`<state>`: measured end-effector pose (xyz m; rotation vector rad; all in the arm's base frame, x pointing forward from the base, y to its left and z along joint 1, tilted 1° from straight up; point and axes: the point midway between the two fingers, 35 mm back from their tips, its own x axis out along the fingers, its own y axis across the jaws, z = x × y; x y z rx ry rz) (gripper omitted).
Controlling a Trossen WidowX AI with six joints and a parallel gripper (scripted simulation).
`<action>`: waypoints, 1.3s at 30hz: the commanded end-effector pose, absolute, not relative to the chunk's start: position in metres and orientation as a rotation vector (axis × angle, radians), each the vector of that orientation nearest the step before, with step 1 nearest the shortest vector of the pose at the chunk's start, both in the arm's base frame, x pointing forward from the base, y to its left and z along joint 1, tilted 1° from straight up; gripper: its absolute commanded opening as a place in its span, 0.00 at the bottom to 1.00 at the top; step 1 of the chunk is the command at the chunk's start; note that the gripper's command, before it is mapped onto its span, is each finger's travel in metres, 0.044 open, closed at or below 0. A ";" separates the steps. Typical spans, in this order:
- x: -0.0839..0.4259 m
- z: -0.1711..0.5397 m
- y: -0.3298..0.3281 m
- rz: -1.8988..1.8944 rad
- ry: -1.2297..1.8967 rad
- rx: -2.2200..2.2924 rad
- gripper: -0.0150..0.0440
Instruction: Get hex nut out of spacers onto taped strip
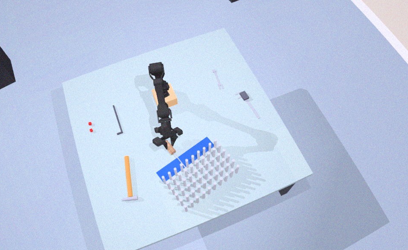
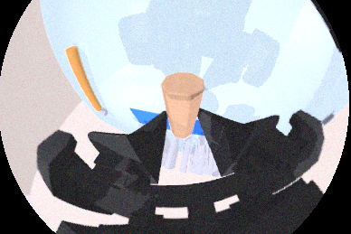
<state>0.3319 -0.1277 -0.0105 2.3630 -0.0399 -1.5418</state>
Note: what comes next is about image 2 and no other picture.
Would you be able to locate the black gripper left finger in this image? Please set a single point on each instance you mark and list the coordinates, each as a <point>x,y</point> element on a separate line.
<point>145,145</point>

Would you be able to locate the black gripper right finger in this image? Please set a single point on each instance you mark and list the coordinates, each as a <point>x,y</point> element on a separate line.
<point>228,139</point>

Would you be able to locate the blue tape strip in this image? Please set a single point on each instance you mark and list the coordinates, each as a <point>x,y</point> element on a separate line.
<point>145,117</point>

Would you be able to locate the orange-handled hammer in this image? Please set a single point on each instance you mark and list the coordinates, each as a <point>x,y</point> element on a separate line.
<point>75,63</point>

